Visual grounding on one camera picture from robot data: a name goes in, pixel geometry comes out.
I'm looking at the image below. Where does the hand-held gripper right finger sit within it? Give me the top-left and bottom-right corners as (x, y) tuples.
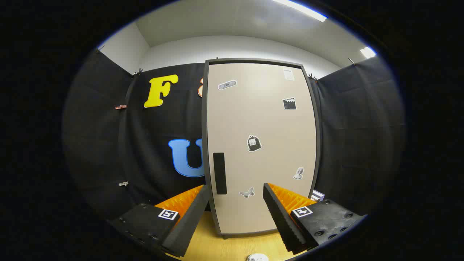
(262, 183), (366, 254)

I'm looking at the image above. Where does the long ceiling light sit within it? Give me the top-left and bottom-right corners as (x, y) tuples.
(272, 0), (328, 22)

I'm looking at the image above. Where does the dark grey shoe cabinet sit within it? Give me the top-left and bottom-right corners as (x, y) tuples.
(202, 58), (322, 240)

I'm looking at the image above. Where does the black backdrop cloth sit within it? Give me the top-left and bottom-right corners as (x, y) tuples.
(63, 49), (405, 218)

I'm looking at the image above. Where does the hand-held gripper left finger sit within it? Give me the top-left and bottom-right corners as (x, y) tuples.
(108, 184), (211, 258)

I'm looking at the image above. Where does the beige shoe cabinet door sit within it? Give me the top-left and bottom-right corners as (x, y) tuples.
(207, 63), (318, 235)

